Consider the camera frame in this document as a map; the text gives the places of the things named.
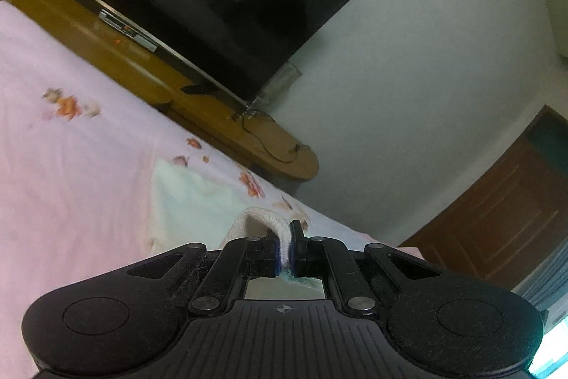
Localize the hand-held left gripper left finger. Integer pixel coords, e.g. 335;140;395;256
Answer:
126;230;282;316

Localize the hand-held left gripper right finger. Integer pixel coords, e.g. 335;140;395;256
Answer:
288;220;443;316

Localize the white knitted sweater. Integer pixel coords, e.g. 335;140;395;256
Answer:
150;159;326;301

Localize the tall clear glass vase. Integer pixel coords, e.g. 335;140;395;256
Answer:
254;62;303;119

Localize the brown wooden door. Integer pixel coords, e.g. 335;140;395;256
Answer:
397;104;568;292

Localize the pink floral bedsheet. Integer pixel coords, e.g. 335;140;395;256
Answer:
0;1;400;379

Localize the wooden television cabinet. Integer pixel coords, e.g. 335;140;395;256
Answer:
0;0;320;183

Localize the grey blue curtain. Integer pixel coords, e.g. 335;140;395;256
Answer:
517;234;568;320

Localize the silver set-top box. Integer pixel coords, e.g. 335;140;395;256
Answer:
98;9;159;52

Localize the black cable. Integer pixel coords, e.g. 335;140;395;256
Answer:
241;112;311;163

